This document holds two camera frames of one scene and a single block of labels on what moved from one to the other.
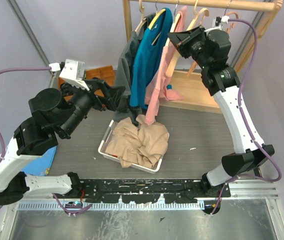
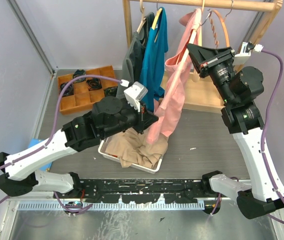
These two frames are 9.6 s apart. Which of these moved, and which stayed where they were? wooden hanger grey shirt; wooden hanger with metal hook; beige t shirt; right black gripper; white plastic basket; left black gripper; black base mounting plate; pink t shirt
Moved: pink t shirt; right black gripper; wooden hanger with metal hook; left black gripper
Stayed: wooden hanger grey shirt; black base mounting plate; white plastic basket; beige t shirt
